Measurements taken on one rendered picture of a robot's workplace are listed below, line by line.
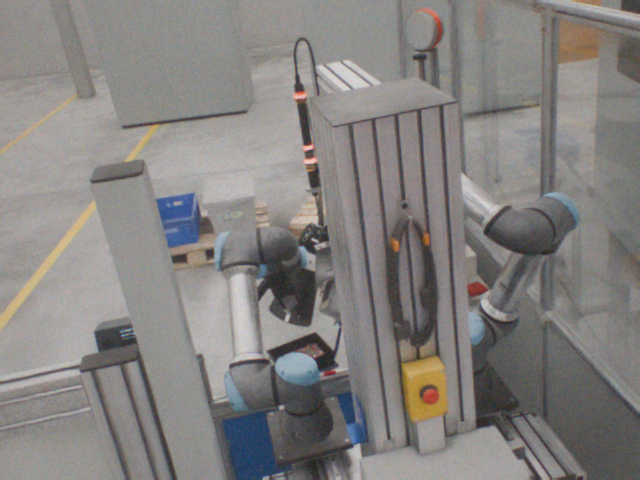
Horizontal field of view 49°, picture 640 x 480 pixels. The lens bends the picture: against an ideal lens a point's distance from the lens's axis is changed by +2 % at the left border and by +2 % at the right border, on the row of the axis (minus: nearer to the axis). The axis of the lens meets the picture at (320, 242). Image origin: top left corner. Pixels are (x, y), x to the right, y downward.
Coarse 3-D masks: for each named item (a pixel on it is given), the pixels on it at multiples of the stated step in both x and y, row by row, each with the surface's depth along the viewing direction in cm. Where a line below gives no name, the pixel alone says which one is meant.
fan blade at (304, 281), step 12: (300, 276) 280; (312, 276) 279; (300, 288) 279; (312, 288) 278; (276, 300) 284; (300, 300) 278; (312, 300) 276; (276, 312) 282; (300, 312) 276; (312, 312) 275; (300, 324) 275
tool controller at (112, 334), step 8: (112, 320) 239; (120, 320) 237; (128, 320) 235; (96, 328) 232; (104, 328) 231; (112, 328) 230; (120, 328) 231; (128, 328) 231; (96, 336) 230; (104, 336) 230; (112, 336) 231; (120, 336) 231; (128, 336) 231; (104, 344) 229; (112, 344) 231; (120, 344) 231; (128, 344) 232
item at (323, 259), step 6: (318, 252) 269; (324, 252) 268; (330, 252) 266; (318, 258) 265; (324, 258) 263; (330, 258) 261; (318, 264) 262; (324, 264) 260; (330, 264) 258; (318, 270) 258; (324, 270) 257; (330, 270) 255; (318, 276) 256; (324, 276) 254; (330, 276) 252; (318, 282) 253
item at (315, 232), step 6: (312, 222) 281; (306, 228) 285; (312, 228) 278; (318, 228) 279; (312, 234) 277; (318, 234) 278; (324, 234) 279; (300, 240) 285; (306, 240) 279; (312, 240) 277; (318, 240) 278; (324, 240) 279; (300, 246) 281; (306, 246) 278; (312, 246) 278; (312, 252) 281
